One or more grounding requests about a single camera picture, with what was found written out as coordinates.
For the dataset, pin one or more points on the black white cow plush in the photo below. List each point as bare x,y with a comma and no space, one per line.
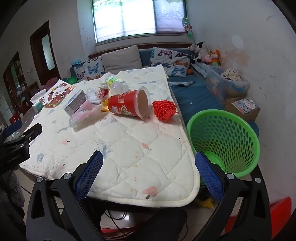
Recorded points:
200,52

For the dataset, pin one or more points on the colourful printed book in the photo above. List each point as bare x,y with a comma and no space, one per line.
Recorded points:
246,105

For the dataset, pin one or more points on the green plastic mesh basket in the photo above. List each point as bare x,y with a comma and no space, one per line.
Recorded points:
227,136

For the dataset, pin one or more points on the large butterfly print pillow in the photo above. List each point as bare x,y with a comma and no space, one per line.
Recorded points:
170,61

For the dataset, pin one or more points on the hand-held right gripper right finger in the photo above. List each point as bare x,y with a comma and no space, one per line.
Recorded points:
208,176

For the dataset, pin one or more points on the grey cushion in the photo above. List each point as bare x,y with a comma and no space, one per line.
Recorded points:
121,59

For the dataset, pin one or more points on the blue white cloth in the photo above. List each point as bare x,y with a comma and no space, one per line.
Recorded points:
186,84

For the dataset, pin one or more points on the pink plastic packet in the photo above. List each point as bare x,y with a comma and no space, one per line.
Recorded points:
84,115

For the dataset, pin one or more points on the clear round plastic container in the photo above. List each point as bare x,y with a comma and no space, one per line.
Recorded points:
97,95

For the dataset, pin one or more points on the beige plush toy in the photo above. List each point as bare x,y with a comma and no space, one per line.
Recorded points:
192,47

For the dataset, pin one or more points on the clear plastic storage bin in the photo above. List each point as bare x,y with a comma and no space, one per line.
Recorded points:
222,88

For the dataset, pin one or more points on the maroon cloth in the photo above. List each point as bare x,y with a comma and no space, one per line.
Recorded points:
49,83

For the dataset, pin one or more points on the cardboard box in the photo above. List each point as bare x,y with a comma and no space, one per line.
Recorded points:
231,110

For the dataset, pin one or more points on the small orange ball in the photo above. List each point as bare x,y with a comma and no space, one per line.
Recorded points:
189,72

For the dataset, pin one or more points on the white quilted blanket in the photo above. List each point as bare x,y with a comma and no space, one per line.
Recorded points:
129,153

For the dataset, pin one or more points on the green plastic basin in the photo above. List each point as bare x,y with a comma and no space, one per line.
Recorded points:
71,80

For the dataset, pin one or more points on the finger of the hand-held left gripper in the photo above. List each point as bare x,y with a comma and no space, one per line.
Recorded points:
13,127
32,132

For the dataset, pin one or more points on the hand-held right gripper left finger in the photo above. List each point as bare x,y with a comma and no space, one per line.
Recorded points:
91,172

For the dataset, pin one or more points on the dark wooden cabinet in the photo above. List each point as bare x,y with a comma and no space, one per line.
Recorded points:
13,85

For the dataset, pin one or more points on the panda picture book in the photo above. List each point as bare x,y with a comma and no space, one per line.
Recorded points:
59,93

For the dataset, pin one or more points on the person's left hand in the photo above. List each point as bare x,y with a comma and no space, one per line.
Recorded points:
16,190

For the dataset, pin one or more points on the white grey carton box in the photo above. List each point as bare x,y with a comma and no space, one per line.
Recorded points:
74,103

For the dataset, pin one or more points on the green label plastic cup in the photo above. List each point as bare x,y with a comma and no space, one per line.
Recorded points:
113,80

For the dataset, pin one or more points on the person's left forearm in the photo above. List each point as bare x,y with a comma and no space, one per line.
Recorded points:
9,222

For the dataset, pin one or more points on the red plastic stool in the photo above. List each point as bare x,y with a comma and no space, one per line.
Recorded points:
279,208
120,230
13,118

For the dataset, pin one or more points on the dark wooden door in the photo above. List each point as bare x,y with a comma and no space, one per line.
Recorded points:
45,53

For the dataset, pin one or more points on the green toy pinwheel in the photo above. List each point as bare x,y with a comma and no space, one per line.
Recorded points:
187,26

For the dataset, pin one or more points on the blue sofa bed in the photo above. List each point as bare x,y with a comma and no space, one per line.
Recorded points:
196,97

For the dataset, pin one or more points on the dark wooden chair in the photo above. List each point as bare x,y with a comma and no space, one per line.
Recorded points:
30,92

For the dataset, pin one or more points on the red paper cup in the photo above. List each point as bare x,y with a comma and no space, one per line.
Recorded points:
124,104

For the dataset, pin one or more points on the green tissue pack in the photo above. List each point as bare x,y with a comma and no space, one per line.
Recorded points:
38,102

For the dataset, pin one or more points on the pink plush toy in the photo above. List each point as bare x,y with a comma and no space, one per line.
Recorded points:
206,59

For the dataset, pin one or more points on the window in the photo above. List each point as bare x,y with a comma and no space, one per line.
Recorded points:
138,18

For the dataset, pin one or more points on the spotted cream cloth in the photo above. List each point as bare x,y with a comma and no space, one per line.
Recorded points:
231,74

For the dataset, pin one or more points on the long grey patterned box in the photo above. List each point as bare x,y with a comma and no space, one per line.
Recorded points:
201,69

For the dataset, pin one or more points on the small butterfly print pillow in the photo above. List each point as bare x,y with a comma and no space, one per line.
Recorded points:
91,68

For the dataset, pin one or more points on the yellow wrapper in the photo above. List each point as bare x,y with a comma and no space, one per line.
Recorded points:
206,203

